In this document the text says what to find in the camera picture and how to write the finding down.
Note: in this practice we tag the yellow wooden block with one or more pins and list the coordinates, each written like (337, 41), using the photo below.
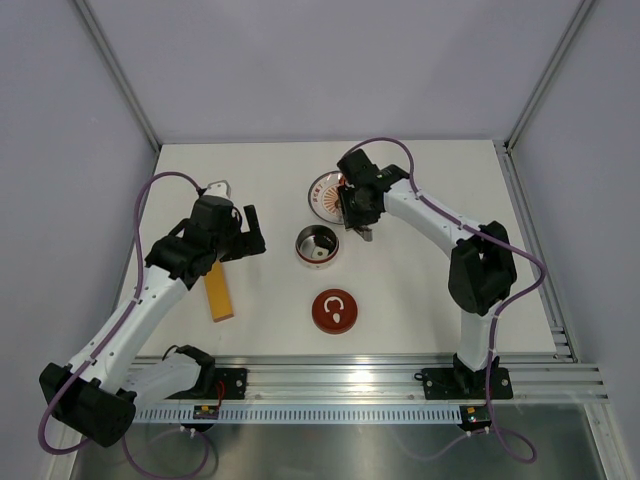
(218, 294)

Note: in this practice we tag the steel lunch box bowl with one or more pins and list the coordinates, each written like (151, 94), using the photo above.
(303, 245)

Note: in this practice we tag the red lunch box lid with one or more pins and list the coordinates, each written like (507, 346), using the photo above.
(334, 311)

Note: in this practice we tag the metal food tongs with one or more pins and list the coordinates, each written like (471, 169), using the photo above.
(365, 232)

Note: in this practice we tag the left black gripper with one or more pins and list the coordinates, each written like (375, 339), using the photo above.
(256, 242)

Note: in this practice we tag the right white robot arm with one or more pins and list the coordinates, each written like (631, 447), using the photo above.
(481, 273)

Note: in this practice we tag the perforated cable tray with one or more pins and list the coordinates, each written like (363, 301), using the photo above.
(305, 414)

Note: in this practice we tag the white tofu cube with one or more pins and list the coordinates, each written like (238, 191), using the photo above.
(317, 253)

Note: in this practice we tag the aluminium frame post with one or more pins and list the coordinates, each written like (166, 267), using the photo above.
(569, 36)
(90, 22)

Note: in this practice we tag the black seaweed piece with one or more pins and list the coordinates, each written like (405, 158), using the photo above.
(325, 242)

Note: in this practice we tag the left aluminium frame post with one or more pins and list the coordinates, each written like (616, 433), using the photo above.
(90, 22)

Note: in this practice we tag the right side aluminium rail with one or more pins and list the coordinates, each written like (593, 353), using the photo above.
(565, 350)

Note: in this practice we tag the aluminium front rail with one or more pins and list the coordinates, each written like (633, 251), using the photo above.
(389, 379)

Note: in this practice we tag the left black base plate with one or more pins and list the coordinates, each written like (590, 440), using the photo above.
(230, 384)

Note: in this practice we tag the aluminium rail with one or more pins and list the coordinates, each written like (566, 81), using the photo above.
(565, 350)
(389, 379)

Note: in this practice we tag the right aluminium frame post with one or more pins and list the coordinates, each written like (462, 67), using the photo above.
(569, 36)

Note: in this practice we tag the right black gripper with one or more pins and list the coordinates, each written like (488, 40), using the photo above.
(352, 219)

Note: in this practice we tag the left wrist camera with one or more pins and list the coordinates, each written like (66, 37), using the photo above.
(219, 189)

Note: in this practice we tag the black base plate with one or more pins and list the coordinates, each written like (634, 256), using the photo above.
(440, 384)
(230, 384)

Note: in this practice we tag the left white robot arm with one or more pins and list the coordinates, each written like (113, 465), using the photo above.
(94, 393)

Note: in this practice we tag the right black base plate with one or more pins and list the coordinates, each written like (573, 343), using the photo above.
(440, 384)

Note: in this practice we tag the white patterned plate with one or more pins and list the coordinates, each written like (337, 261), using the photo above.
(323, 197)

